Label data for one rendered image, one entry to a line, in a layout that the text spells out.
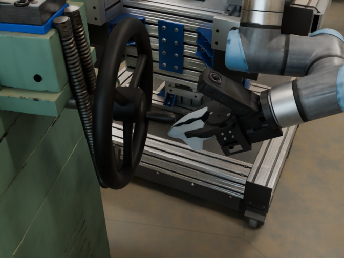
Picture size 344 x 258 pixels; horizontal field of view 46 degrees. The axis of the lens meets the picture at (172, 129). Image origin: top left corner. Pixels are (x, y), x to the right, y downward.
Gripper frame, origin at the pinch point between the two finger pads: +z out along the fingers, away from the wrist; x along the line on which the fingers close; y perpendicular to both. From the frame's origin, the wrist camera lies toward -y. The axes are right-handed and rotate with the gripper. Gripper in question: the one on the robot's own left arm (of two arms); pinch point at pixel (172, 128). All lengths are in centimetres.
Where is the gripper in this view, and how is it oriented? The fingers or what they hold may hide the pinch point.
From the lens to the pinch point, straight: 79.3
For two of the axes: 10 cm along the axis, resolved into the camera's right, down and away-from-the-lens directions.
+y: 4.9, 7.1, 5.1
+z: -8.5, 2.6, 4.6
